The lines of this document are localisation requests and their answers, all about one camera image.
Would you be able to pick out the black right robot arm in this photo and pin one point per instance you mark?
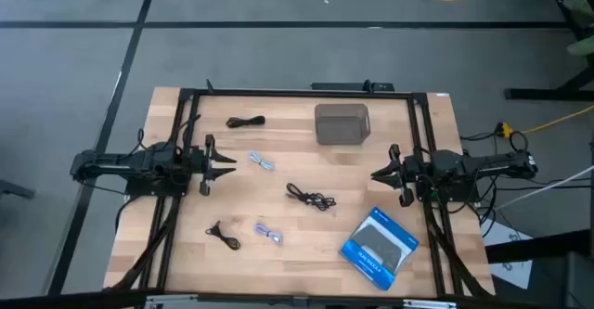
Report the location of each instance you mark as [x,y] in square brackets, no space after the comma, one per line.
[473,165]

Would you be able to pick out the black floor beam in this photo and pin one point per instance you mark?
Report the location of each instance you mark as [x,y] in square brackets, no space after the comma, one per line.
[533,251]

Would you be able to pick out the grey plastic basket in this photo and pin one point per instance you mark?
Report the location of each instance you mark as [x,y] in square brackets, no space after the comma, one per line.
[341,124]

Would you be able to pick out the white paper sheet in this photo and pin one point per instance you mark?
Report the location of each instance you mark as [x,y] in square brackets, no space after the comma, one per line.
[510,272]

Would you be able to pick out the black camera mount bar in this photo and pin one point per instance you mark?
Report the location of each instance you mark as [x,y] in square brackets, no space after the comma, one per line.
[343,86]

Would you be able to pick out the black aluminium table frame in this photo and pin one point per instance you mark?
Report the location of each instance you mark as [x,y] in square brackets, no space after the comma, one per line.
[301,93]

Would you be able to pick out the green shoe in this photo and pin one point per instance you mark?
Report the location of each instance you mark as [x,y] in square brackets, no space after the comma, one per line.
[582,7]
[582,47]

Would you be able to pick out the black floor stand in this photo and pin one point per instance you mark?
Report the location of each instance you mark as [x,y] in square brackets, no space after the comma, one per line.
[547,94]

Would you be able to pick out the black crossbar with silver brackets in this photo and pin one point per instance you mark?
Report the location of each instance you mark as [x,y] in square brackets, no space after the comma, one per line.
[69,299]

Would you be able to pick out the black table foot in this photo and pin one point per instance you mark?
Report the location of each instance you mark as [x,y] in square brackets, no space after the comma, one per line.
[14,189]

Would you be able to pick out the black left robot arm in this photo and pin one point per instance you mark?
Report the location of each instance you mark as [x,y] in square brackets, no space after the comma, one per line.
[120,160]

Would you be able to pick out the grey box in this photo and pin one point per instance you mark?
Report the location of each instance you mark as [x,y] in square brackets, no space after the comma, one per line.
[580,281]

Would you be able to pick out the blue game controller box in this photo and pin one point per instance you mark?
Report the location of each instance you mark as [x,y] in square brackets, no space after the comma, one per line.
[379,248]

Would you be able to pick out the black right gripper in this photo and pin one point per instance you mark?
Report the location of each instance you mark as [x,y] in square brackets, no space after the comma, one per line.
[408,172]

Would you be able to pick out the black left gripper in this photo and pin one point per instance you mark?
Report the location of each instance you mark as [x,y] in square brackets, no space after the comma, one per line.
[199,160]

